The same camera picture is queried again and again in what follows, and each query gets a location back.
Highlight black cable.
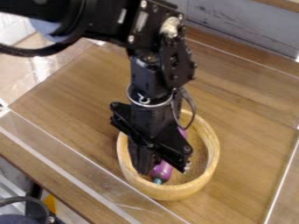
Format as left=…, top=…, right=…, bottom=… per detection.
left=0, top=196, right=54, bottom=224

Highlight brown wooden bowl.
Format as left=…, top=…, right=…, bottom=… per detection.
left=116, top=115, right=220, bottom=201

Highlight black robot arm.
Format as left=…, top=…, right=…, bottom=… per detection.
left=0, top=0, right=196, bottom=174

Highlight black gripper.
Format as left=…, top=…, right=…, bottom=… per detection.
left=110, top=101, right=192, bottom=175

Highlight purple toy eggplant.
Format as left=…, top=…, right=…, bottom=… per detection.
left=150, top=127, right=190, bottom=186

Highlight clear acrylic tray walls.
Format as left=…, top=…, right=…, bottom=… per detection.
left=0, top=29, right=299, bottom=224

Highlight black clamp with screw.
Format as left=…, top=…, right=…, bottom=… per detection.
left=24, top=201, right=66, bottom=224

